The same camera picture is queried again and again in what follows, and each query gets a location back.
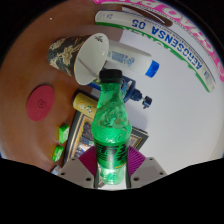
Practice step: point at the amber pump bottle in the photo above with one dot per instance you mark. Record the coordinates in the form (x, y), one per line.
(83, 104)

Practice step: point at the green plastic drink bottle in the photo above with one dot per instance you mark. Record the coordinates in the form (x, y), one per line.
(111, 133)

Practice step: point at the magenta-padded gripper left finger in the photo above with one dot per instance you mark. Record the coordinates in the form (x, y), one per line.
(76, 171)

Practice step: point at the white bottle with blue cap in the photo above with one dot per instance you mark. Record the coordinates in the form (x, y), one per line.
(130, 58)

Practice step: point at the white and green shuttlecock tube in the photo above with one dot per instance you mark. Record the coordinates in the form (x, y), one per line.
(173, 40)

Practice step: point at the patterned paper cup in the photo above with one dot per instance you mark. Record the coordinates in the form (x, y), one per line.
(66, 51)

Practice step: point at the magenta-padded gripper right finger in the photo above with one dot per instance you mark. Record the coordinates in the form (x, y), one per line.
(146, 170)

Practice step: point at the dark blue pump bottle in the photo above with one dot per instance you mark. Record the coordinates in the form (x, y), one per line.
(135, 93)

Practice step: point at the flat round red coaster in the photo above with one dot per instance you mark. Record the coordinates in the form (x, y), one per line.
(40, 102)

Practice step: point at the pink shuttlecock tube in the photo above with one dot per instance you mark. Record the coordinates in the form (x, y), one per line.
(200, 43)

